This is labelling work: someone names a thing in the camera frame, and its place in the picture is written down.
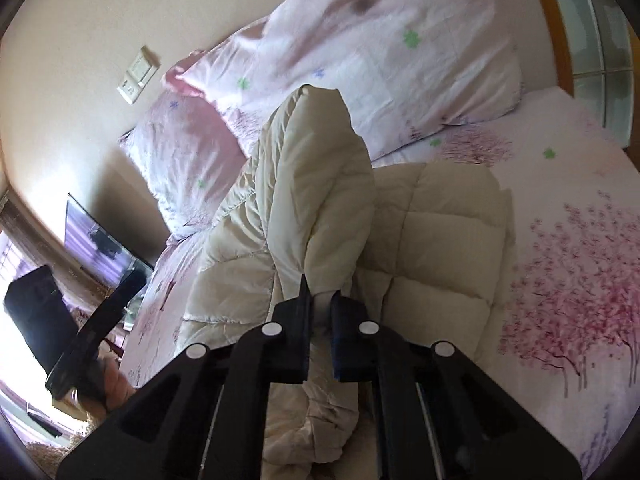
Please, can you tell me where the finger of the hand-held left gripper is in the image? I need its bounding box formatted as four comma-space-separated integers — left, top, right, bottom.
75, 272, 147, 351

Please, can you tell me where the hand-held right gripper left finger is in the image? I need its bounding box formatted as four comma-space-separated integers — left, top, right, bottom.
55, 272, 315, 480

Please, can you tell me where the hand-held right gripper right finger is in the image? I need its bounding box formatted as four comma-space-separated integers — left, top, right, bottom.
330, 292, 583, 480

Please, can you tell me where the cream quilted down jacket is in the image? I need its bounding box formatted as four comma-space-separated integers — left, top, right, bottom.
177, 85, 516, 480

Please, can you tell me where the person's left hand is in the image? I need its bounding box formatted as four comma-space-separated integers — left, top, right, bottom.
97, 347, 138, 413

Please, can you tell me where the bright window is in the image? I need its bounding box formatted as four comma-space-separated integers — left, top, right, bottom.
0, 230, 26, 282

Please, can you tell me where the flat screen television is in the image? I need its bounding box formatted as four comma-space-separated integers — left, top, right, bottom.
64, 192, 155, 286

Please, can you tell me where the floral pillow with purple print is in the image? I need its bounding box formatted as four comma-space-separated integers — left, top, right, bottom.
119, 92, 261, 241

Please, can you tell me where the bed with floral pink sheet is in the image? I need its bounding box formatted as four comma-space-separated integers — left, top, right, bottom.
120, 85, 640, 480

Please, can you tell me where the floral pillow with pink tree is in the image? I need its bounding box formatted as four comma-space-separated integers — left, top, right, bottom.
162, 0, 526, 161

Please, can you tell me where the white wall switch plate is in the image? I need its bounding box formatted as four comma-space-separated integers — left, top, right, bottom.
116, 45, 162, 106

